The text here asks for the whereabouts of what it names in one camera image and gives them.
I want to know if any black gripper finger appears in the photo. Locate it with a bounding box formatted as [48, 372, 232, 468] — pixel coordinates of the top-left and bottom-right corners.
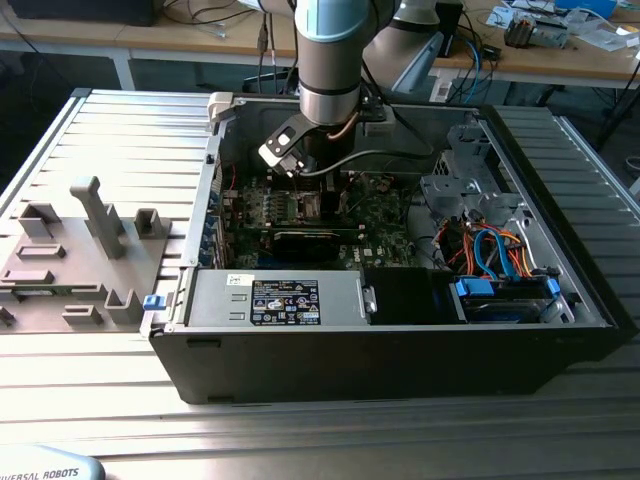
[321, 172, 344, 222]

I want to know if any CPU socket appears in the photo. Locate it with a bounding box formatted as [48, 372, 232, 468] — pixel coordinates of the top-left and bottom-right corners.
[296, 189, 351, 222]

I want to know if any CPU cooler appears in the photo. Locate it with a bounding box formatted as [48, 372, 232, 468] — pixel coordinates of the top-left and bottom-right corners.
[503, 12, 571, 51]

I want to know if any black graphics card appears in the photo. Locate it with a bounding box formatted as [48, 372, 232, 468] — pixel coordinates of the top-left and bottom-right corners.
[269, 227, 361, 262]

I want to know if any green motherboard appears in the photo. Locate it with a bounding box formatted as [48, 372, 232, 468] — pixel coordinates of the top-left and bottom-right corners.
[219, 172, 419, 269]

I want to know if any pale grey slanted panel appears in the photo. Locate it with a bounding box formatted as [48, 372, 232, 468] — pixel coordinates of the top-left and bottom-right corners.
[392, 32, 445, 94]

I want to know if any grey metal disk bay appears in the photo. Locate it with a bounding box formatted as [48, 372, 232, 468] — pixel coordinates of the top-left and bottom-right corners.
[418, 123, 536, 226]

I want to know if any beige case latch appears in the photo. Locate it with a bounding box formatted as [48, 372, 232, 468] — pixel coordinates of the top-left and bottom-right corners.
[207, 92, 236, 124]

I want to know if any grey power supply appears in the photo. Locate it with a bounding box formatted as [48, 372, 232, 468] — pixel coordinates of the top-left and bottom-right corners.
[184, 269, 369, 329]

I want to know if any hard disk in blue carrier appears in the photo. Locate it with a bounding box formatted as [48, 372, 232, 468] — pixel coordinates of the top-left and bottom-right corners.
[448, 276, 562, 324]

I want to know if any black open PC case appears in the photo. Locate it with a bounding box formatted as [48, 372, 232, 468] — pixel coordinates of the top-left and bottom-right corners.
[148, 92, 631, 405]

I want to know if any grey parts rack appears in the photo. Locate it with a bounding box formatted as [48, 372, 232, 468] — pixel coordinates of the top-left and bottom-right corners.
[0, 175, 174, 335]

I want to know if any black box on desk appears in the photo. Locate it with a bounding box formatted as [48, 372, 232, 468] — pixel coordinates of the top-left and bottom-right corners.
[7, 0, 164, 27]

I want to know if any blue box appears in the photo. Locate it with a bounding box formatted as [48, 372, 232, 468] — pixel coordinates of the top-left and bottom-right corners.
[553, 0, 619, 19]

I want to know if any pale blue teach pendant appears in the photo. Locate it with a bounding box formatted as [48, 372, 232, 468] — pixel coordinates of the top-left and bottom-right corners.
[0, 444, 107, 480]

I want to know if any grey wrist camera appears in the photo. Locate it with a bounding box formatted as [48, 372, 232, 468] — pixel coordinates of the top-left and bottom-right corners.
[360, 97, 397, 137]

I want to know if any black camera cable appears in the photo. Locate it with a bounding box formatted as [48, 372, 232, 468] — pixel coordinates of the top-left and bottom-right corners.
[298, 74, 435, 177]

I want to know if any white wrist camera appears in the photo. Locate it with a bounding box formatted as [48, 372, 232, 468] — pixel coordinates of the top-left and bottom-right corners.
[257, 112, 319, 177]

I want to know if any blue wire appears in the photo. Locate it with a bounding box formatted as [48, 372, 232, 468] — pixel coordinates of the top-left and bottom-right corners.
[472, 227, 524, 281]

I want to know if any orange wire bundle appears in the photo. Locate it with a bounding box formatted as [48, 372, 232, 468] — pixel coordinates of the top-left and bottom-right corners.
[442, 224, 535, 279]

